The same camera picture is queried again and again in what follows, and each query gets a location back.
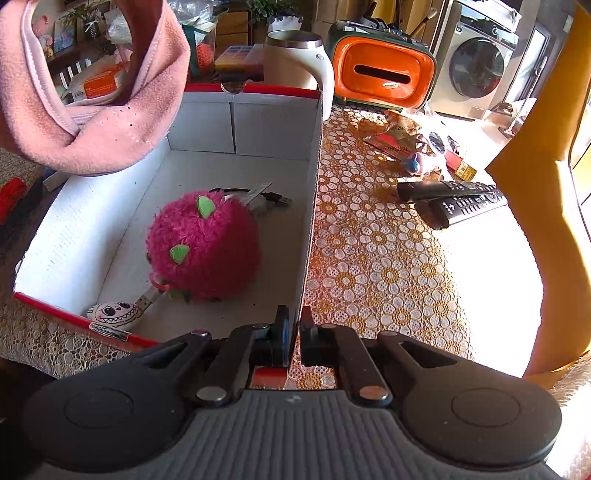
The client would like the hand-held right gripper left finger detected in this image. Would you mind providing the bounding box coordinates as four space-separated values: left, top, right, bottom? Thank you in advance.
134 305 291 407

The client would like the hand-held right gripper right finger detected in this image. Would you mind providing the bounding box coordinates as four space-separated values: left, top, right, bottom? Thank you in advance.
299 307 467 402

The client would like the pink plush ball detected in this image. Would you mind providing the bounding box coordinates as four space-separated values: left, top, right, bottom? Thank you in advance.
146 190 262 303

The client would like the black cable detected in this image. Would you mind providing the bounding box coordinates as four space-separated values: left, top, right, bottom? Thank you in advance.
210 186 294 208

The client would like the small white skull plush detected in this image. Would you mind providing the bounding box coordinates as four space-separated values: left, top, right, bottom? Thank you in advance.
86 301 145 330

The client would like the red shoe box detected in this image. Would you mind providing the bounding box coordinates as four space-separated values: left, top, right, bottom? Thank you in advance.
13 83 324 370

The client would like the pink fleece slipper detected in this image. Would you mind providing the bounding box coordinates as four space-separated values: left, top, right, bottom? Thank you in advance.
0 0 191 177

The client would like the red cloth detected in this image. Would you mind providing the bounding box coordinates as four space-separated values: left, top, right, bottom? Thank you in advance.
0 178 28 224

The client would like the snack wrapper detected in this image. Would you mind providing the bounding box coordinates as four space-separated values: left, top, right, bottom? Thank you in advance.
362 110 435 160

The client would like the cream mug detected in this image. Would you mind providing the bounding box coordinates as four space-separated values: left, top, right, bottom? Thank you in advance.
263 30 334 121

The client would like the orange tissue box organizer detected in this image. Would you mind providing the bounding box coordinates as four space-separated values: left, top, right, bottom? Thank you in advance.
327 21 437 112

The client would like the beige chair cushion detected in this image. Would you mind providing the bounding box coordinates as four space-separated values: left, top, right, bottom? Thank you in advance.
549 353 591 478

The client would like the colourful bead organizer box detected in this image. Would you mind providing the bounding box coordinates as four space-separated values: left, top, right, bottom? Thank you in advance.
215 44 266 75

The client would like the red printed bag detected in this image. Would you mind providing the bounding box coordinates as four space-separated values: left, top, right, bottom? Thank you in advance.
194 28 218 70

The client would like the white planter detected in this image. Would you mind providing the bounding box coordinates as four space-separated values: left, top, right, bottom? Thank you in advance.
268 15 303 34

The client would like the orange cardboard box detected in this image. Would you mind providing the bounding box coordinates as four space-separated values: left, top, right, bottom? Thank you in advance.
67 62 132 104

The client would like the silver washing machine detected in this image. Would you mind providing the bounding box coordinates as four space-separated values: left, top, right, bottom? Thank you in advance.
429 0 522 121

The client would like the green indoor plant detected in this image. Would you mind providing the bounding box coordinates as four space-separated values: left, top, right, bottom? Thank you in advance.
247 0 301 21

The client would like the white router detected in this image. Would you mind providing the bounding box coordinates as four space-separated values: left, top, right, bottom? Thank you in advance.
58 59 93 86

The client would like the paint brush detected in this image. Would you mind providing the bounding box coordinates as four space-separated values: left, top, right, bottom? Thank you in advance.
411 7 439 38

